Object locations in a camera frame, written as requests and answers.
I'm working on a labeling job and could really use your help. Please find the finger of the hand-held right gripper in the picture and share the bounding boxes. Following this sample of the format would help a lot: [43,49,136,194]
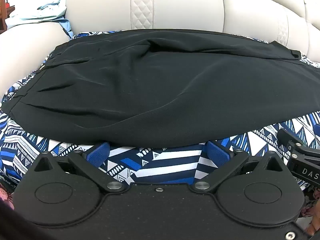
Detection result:
[277,128,320,161]

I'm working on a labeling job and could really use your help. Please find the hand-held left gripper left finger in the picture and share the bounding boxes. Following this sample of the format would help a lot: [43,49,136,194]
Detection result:
[32,142,123,194]

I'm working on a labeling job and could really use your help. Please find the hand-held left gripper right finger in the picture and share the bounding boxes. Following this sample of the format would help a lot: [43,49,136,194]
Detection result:
[191,141,287,193]

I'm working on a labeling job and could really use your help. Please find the black pants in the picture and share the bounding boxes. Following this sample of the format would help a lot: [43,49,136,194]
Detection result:
[1,29,320,148]

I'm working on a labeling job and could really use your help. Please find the blue white patterned blanket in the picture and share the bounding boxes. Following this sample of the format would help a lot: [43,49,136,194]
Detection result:
[0,30,320,200]

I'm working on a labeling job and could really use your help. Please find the light blue cloth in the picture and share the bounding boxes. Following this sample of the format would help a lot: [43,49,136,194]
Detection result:
[6,0,75,40]

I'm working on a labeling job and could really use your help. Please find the beige leather sofa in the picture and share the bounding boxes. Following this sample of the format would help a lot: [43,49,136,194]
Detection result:
[0,0,320,100]

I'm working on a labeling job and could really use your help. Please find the wooden furniture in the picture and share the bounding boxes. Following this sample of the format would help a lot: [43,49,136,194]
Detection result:
[0,0,8,33]

